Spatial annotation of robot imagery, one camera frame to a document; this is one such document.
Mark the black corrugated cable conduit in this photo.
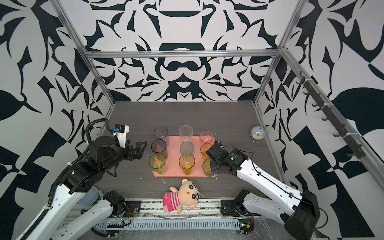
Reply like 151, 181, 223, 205
17, 117, 133, 238

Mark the wall hook rack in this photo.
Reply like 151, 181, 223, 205
297, 72, 366, 159

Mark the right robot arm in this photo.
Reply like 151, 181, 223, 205
206, 141, 321, 240

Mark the short green glass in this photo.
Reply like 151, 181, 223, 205
202, 158, 218, 178

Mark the clear tall glass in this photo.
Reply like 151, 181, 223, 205
179, 125, 193, 142

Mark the plush doll pink shirt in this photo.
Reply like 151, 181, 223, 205
162, 179, 203, 215

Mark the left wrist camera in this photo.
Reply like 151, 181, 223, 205
113, 124, 130, 149

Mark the tall yellow glass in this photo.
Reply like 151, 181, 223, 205
179, 154, 196, 175

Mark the pink plastic tray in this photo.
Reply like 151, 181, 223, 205
153, 136, 209, 178

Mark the pink short glass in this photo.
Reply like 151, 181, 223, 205
199, 131, 214, 144

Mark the blue-grey tall glass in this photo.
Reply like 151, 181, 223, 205
154, 126, 169, 146

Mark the dark smoky glass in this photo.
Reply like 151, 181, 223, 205
151, 139, 168, 159

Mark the teal frosted cup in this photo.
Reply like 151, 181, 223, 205
180, 142, 195, 155

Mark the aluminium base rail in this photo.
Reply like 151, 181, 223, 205
49, 196, 310, 224

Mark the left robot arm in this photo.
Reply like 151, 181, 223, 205
18, 136, 148, 240

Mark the tall light green glass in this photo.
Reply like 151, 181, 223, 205
149, 153, 167, 175

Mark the short amber glass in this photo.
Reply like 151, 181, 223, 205
200, 143, 213, 158

